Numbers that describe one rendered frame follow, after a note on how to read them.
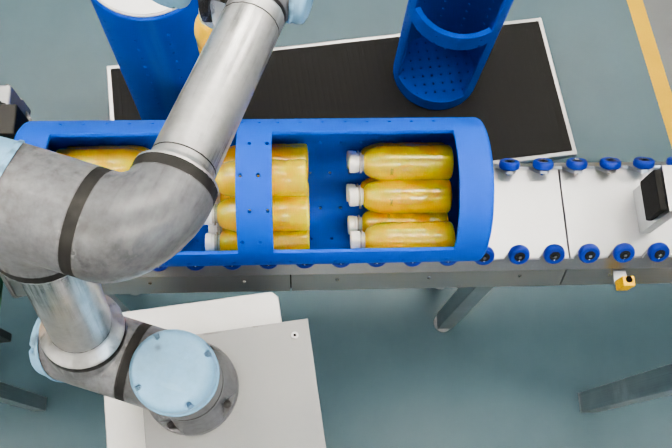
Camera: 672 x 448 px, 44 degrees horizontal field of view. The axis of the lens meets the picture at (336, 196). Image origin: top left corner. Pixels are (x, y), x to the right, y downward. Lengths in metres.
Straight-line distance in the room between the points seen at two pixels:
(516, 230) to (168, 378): 0.92
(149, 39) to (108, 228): 1.18
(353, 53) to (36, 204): 2.09
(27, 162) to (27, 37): 2.32
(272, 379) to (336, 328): 1.27
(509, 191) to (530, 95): 1.04
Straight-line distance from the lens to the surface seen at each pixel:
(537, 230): 1.84
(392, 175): 1.61
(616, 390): 2.47
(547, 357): 2.76
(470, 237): 1.55
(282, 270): 1.75
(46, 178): 0.85
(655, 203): 1.80
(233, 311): 1.50
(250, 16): 1.00
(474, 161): 1.52
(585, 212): 1.89
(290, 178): 1.53
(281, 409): 1.40
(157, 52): 2.01
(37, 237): 0.84
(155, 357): 1.19
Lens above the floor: 2.62
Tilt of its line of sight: 71 degrees down
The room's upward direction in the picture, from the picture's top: 8 degrees clockwise
